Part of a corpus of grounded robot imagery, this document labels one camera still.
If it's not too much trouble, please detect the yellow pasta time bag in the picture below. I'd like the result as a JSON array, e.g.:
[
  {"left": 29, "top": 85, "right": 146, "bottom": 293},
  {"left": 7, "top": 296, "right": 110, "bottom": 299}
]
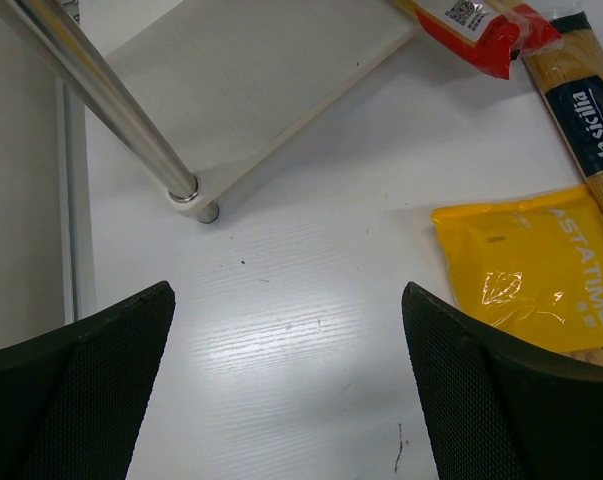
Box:
[{"left": 431, "top": 186, "right": 603, "bottom": 366}]

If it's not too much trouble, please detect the la sicilia spaghetti pack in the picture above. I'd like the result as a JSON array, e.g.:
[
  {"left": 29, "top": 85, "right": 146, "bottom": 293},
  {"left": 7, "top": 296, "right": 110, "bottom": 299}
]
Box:
[{"left": 525, "top": 11, "right": 603, "bottom": 213}]

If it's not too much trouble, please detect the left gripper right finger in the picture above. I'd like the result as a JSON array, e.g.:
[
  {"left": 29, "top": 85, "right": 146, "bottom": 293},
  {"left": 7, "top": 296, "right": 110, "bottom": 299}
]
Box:
[{"left": 402, "top": 282, "right": 603, "bottom": 479}]

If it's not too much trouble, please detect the white two-tier shelf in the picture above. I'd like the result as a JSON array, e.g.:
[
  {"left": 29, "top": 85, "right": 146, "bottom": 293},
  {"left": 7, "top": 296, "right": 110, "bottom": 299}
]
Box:
[{"left": 0, "top": 1, "right": 416, "bottom": 223}]

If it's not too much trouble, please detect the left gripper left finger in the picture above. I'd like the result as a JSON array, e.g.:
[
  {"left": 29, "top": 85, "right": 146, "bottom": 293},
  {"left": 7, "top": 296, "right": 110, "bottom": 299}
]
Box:
[{"left": 0, "top": 281, "right": 175, "bottom": 479}]

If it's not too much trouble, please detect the red spaghetti pack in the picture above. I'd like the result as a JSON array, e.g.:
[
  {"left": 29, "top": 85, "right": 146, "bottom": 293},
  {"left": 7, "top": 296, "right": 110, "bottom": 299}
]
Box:
[{"left": 394, "top": 0, "right": 562, "bottom": 80}]

